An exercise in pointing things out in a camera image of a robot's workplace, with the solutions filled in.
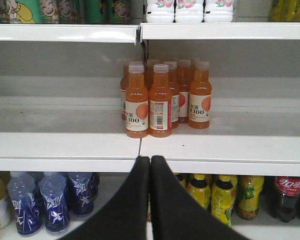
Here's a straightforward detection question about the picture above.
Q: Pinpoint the yellow pear drink bottle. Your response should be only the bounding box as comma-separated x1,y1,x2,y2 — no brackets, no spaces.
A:
268,0,300,23

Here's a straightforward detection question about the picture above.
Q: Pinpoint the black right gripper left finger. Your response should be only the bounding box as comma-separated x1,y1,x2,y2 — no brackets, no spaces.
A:
61,156,150,240

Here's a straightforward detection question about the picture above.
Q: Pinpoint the orange C100 juice bottle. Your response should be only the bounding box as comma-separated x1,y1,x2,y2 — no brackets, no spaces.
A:
149,64,173,138
125,63,149,139
188,61,212,129

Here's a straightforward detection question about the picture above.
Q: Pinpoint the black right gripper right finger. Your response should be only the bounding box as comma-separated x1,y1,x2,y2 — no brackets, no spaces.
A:
149,155,247,240

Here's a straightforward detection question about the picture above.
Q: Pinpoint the green cartoon drink can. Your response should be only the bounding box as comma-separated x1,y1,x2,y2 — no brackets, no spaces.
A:
0,0,43,24
39,0,81,24

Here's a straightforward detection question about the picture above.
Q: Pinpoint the white peach drink bottle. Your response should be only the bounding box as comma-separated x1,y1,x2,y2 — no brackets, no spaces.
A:
203,0,234,23
146,0,175,23
175,0,204,23

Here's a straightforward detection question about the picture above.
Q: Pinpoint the blue sports drink bottle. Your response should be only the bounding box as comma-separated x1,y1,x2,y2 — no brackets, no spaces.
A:
68,172,94,217
38,171,70,236
7,171,42,236

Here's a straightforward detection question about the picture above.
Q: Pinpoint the yellow lemon tea bottle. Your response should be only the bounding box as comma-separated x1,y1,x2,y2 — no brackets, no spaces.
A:
237,175,265,220
210,175,235,227
186,173,211,210

